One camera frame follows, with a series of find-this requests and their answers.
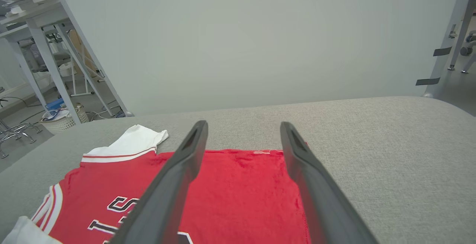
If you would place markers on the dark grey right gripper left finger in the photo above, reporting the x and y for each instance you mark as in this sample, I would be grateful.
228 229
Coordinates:
167 192

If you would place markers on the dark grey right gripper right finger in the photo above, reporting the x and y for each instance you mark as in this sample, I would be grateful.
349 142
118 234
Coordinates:
319 195

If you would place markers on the red and white jersey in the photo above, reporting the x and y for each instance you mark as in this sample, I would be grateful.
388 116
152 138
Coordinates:
241 199

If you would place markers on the white woven laundry basket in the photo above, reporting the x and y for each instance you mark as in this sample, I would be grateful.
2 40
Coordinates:
68 122

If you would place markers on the white metal rack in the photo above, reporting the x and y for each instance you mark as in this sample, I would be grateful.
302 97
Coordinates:
87 84

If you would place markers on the blue box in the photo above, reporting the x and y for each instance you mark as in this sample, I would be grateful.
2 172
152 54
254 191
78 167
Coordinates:
55 104

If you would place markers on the black tape strip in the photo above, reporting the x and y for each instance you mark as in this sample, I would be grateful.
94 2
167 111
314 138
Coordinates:
442 51
427 81

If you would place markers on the chrome chair base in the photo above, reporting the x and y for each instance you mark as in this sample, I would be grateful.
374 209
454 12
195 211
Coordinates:
18 130

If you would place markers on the white backdrop panel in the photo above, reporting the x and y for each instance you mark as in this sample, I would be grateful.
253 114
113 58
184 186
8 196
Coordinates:
260 43

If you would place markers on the grey office chair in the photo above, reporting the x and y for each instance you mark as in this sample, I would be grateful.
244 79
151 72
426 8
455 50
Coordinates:
469 45

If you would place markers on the thin grey metal brace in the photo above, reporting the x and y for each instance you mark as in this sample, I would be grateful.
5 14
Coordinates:
461 32

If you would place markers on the white desk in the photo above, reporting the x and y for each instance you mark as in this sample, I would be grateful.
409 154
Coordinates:
33 11

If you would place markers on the grey metal panel post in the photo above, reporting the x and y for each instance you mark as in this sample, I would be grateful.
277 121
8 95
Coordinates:
450 32
96 61

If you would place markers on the grey metal frame leg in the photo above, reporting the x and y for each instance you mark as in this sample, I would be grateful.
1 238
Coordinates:
52 69

